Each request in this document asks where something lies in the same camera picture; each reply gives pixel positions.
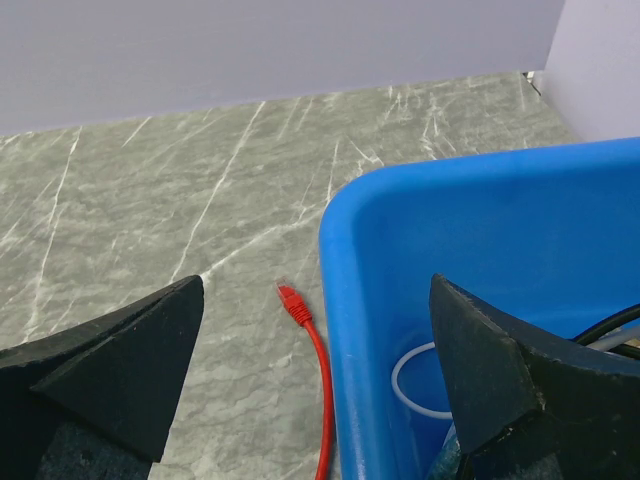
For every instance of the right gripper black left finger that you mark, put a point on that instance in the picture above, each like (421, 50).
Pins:
(97, 401)

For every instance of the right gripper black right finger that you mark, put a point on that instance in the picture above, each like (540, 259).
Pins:
(528, 404)

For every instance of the blue plastic bin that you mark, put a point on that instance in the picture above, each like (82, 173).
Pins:
(549, 235)

